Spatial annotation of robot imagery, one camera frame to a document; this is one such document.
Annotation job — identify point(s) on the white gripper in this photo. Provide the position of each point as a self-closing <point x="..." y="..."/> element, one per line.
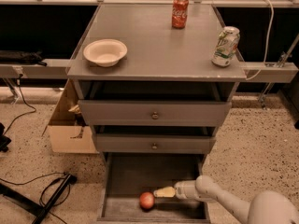
<point x="181" y="190"/>

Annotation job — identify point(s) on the red apple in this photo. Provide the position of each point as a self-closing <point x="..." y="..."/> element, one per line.
<point x="146" y="200"/>

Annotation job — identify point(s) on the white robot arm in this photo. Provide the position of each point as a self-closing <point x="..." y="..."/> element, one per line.
<point x="267" y="207"/>

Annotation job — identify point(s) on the grey bottom drawer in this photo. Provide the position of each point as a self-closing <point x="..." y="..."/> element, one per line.
<point x="129" y="175"/>

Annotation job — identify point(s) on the grey drawer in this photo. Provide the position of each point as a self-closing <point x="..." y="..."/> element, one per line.
<point x="153" y="113"/>
<point x="153" y="143"/>
<point x="129" y="175"/>

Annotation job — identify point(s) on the grey middle drawer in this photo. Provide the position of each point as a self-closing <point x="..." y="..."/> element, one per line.
<point x="153" y="143"/>

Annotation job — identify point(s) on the grey top drawer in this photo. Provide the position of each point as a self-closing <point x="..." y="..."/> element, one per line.
<point x="153" y="113"/>

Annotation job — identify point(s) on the grey drawer cabinet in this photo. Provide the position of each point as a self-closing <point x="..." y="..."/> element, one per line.
<point x="162" y="64"/>

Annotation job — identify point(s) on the cardboard box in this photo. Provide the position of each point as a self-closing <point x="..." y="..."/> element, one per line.
<point x="67" y="129"/>

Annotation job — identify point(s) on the white paper bowl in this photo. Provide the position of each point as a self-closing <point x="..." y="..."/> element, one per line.
<point x="105" y="52"/>

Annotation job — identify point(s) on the green white soda can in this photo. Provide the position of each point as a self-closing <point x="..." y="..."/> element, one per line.
<point x="226" y="47"/>

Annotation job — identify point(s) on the red cola can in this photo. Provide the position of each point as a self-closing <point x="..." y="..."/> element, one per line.
<point x="179" y="13"/>

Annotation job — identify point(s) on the metal frame rail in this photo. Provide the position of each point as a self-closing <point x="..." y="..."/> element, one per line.
<point x="58" y="68"/>

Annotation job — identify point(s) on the black bag on rail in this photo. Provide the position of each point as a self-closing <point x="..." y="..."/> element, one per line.
<point x="15" y="56"/>

